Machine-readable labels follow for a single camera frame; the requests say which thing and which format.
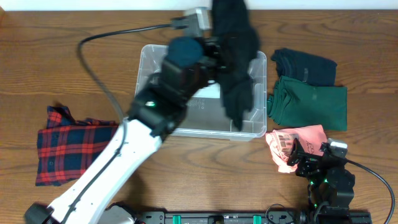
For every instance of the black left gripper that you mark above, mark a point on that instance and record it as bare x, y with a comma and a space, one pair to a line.
214, 51

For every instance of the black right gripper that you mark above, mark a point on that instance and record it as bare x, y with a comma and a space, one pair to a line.
297, 154

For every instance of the black garment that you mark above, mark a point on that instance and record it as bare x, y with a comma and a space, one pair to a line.
240, 43

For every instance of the clear plastic storage bin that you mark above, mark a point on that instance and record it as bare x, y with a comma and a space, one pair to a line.
206, 117

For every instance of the red navy plaid shirt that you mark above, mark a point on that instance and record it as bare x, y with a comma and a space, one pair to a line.
67, 147

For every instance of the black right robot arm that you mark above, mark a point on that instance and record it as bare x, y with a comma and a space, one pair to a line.
330, 185

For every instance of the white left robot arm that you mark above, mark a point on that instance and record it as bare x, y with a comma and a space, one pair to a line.
156, 111

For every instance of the pink printed folded garment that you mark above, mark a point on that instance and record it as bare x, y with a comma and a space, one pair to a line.
281, 144

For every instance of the white label in bin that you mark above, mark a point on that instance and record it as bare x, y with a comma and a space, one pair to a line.
211, 91

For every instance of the dark green folded garment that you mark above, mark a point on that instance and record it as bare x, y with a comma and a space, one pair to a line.
295, 104

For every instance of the dark navy folded garment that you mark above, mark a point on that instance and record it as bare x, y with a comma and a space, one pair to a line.
311, 69

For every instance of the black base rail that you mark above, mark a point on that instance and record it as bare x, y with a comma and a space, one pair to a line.
271, 216

